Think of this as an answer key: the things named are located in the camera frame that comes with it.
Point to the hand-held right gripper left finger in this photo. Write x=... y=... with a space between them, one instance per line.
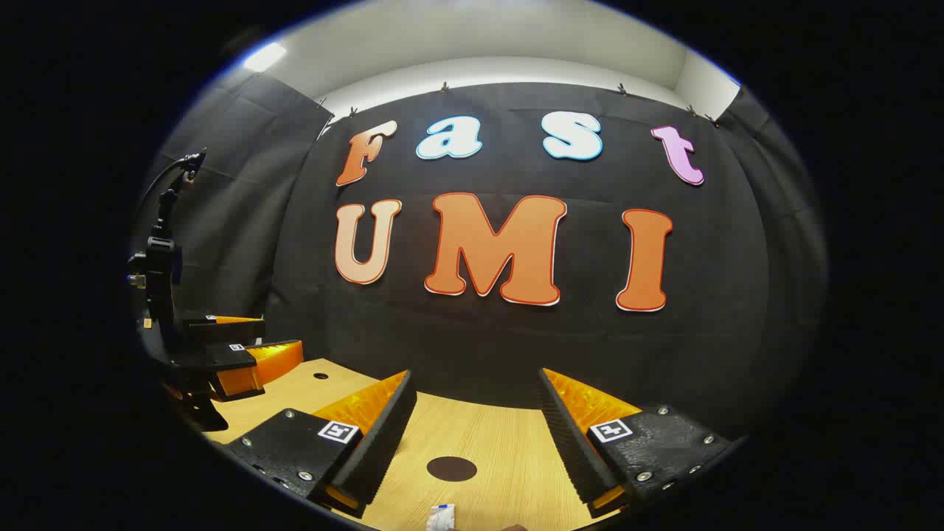
x=383 y=435

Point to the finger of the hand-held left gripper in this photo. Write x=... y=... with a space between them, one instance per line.
x=221 y=330
x=276 y=361

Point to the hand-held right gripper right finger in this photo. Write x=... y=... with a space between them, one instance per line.
x=568 y=435

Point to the dark round coaster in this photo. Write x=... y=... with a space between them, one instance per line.
x=451 y=469

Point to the white toothpaste tube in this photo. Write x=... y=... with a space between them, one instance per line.
x=441 y=518

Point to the wooden desktop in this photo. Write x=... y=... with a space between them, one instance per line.
x=501 y=442

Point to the black backdrop cloth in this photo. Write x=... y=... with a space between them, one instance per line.
x=516 y=346

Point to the plain black cloth panel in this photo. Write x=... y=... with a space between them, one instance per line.
x=243 y=184
x=789 y=258

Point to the ceiling light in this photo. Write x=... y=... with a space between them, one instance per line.
x=264 y=57

